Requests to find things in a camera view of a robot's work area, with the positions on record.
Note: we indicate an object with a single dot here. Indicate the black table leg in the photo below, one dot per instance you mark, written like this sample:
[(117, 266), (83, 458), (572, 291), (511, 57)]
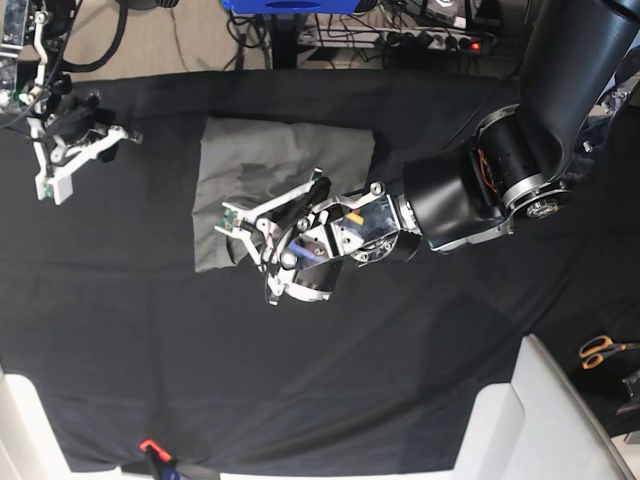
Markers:
[(284, 30)]

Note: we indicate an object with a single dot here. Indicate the orange handled scissors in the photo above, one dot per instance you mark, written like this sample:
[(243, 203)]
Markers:
[(595, 351)]

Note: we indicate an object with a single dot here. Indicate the dark metal object right edge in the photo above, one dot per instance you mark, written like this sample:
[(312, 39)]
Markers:
[(631, 384)]

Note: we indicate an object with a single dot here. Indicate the white bin left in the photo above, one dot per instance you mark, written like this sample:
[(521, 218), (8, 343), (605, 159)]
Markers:
[(29, 449)]

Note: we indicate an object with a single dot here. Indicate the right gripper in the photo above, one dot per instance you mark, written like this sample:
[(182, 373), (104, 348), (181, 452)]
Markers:
[(77, 131)]

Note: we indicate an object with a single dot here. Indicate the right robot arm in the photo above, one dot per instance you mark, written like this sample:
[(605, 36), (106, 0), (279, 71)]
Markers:
[(34, 39)]

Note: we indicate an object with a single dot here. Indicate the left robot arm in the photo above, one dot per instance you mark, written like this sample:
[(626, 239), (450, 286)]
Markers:
[(520, 164)]

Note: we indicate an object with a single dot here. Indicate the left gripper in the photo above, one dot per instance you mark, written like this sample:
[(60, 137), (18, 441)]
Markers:
[(267, 230)]

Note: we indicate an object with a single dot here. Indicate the blue plastic bin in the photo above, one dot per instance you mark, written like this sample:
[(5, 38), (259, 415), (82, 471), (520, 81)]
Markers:
[(247, 7)]

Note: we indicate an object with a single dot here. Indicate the white bin right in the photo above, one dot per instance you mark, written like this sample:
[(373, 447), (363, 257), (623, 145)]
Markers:
[(536, 426)]

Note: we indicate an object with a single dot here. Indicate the white bin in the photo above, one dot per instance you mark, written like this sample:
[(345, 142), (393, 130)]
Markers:
[(29, 449), (536, 426)]

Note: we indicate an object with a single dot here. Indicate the grey T-shirt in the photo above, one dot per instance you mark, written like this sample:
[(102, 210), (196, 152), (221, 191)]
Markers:
[(248, 162)]

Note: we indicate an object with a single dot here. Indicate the power strip with red light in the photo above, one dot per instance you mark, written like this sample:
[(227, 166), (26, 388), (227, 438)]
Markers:
[(438, 39)]

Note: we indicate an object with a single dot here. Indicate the black tablecloth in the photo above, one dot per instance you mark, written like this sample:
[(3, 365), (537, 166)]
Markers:
[(102, 310)]

